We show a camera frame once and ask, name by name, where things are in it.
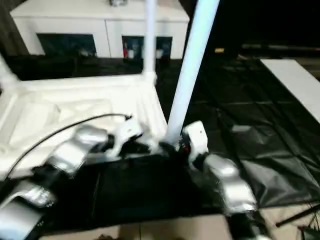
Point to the white plastic table top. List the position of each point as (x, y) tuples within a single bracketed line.
[(62, 95)]

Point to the black work mat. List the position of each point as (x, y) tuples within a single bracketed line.
[(250, 125)]

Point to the small tan box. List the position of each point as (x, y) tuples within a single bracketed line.
[(219, 50)]

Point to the flat white board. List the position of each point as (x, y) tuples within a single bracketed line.
[(297, 80)]

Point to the black folding stand leg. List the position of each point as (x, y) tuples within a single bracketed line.
[(297, 216)]

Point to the white cabinet with openings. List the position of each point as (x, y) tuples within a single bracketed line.
[(75, 25)]

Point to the small shiny metal ornament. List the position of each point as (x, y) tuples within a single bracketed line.
[(117, 2)]

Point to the black router with antennas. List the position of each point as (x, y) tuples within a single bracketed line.
[(312, 233)]

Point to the grey curtain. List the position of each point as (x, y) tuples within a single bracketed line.
[(10, 30)]

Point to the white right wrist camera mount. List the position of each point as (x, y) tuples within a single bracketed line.
[(197, 137)]

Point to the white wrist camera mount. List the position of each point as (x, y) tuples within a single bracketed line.
[(197, 137), (127, 131)]

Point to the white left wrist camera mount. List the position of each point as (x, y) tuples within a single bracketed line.
[(127, 131)]

